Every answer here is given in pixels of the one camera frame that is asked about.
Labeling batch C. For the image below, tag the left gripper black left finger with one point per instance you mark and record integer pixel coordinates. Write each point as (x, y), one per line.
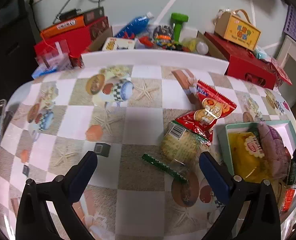
(33, 218)

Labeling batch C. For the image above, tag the red cracker snack bag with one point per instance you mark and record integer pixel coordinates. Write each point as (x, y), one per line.
(213, 107)

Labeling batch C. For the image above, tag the pink swiss roll packet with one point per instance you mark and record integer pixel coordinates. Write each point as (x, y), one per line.
(275, 152)

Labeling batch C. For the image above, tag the cardboard box white front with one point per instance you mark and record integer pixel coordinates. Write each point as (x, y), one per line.
(154, 57)

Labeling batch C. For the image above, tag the red patterned gift bag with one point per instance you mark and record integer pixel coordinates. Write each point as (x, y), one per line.
(281, 76)

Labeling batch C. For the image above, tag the white green snack packet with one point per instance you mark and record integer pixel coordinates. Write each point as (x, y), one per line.
(290, 181)

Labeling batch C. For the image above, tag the yellow gift box with handle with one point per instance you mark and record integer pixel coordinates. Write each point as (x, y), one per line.
(235, 26)

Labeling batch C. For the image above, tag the beige barcode snack packet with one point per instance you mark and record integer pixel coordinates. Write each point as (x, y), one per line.
(279, 189)

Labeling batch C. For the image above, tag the red box stack left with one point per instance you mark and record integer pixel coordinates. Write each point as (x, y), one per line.
(79, 39)

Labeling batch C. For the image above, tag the white shelf unit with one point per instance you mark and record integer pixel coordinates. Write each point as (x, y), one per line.
(287, 60)

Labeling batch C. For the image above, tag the orange long box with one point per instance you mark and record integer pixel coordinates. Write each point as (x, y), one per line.
(79, 21)

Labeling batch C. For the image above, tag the white tray with teal rim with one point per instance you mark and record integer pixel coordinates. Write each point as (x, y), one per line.
(287, 133)

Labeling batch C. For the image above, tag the yellow transparent snack packet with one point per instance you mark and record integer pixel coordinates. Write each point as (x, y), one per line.
(247, 156)

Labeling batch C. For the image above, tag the red gold snack packet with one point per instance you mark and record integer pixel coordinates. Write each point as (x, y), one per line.
(287, 199)

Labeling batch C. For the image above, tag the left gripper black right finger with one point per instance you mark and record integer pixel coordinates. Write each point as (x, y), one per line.
(262, 220)

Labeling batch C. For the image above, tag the round cake clear green packet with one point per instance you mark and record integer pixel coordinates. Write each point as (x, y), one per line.
(178, 152)

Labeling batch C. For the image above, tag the white yellow card box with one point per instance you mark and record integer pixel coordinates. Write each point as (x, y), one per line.
(113, 43)

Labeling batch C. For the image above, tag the clear round ball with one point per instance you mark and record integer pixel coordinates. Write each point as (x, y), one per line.
(202, 48)

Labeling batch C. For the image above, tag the black cabinet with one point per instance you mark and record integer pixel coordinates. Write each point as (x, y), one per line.
(17, 54)

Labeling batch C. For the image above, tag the green dumbbell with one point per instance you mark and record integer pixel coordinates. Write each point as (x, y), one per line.
(178, 20)

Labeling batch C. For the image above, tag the large red gift box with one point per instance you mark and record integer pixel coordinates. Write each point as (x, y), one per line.
(242, 63)

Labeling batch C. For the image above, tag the blue bead bottle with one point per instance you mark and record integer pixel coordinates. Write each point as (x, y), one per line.
(135, 27)

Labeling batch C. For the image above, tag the colourful toy bundle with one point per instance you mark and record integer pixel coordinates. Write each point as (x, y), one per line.
(163, 38)

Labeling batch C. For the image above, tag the clear plastic box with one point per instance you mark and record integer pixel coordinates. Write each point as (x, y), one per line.
(53, 57)

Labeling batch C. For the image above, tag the checkered patterned tablecloth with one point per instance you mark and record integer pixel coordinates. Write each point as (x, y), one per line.
(129, 108)

